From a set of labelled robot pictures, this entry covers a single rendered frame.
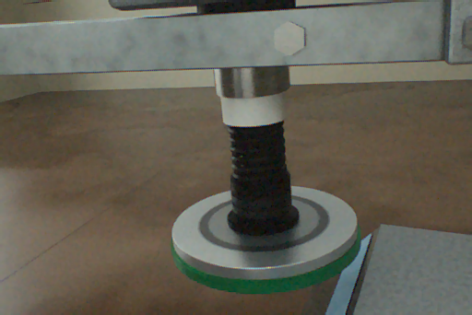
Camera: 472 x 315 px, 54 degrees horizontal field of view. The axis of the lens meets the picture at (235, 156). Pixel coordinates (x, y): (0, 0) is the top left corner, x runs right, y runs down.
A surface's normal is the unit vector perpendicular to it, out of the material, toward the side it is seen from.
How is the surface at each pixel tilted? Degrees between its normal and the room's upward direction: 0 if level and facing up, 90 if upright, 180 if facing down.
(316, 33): 90
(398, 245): 0
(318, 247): 0
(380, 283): 0
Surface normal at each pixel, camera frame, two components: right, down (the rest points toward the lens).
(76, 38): -0.22, 0.32
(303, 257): -0.09, -0.95
